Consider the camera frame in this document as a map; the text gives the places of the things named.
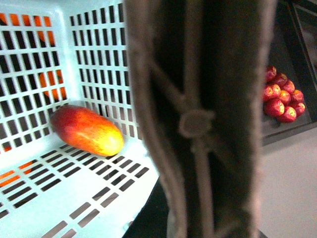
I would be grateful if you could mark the red apple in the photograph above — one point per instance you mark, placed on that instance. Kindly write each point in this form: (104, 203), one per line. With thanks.
(297, 96)
(288, 116)
(288, 87)
(271, 73)
(280, 79)
(274, 108)
(299, 108)
(271, 91)
(285, 97)

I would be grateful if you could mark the red yellow mango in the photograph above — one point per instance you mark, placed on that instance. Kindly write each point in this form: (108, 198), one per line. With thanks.
(84, 129)

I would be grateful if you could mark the light blue plastic basket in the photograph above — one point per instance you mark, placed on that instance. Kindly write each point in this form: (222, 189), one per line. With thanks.
(181, 79)

